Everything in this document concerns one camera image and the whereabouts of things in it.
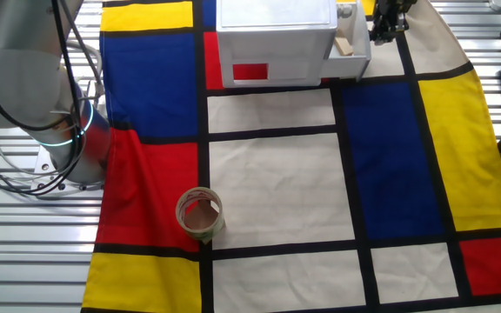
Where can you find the colour block patterned cloth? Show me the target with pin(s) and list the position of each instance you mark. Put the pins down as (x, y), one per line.
(276, 182)

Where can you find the brown cardboard block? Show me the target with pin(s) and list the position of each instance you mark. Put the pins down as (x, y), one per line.
(200, 217)

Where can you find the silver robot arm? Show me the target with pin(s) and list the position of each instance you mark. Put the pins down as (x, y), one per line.
(15, 65)

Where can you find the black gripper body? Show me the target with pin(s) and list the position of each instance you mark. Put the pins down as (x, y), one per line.
(393, 6)

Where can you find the silver base mounting plate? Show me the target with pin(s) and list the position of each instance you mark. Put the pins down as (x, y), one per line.
(42, 167)

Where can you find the small wooden block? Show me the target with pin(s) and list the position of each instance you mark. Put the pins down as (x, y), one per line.
(343, 43)

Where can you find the white drawer with black knob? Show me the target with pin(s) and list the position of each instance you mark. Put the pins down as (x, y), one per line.
(344, 65)

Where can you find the white drawer cabinet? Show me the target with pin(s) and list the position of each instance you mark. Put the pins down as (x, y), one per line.
(276, 39)

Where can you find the white round knob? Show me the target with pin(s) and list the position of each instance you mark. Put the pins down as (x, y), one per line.
(344, 10)

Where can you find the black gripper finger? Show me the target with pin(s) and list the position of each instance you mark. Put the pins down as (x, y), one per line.
(377, 31)
(396, 25)

